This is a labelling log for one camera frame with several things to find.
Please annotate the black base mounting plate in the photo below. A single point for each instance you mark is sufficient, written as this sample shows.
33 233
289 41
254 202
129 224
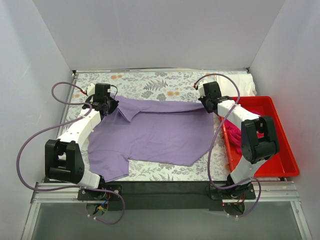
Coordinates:
174 195

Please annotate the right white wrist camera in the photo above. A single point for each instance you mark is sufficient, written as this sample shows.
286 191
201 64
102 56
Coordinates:
200 88

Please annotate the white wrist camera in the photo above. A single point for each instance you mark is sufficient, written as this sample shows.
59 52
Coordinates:
90 90
200 88

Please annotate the aluminium frame rail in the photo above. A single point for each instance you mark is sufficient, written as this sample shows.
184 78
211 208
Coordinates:
171 210

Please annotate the purple t shirt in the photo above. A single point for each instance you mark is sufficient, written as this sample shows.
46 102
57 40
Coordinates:
169 132

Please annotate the white folded t shirt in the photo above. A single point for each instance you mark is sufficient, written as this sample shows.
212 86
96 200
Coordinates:
244 83

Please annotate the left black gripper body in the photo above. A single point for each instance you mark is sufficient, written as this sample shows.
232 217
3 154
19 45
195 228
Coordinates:
111 104

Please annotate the magenta t shirt in bin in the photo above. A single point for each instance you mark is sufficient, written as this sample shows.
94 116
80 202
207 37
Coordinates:
234 136

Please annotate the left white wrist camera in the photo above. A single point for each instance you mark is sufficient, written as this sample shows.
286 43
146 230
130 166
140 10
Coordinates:
90 90

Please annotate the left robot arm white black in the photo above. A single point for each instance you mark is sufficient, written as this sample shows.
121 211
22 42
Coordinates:
63 157

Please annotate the floral table mat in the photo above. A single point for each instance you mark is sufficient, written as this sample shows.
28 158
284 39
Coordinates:
158 86

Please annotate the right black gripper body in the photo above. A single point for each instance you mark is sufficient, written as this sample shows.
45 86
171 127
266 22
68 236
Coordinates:
204 102

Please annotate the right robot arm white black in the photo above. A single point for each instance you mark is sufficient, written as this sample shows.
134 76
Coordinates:
258 137

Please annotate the red plastic bin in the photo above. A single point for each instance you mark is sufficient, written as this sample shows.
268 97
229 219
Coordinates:
283 164

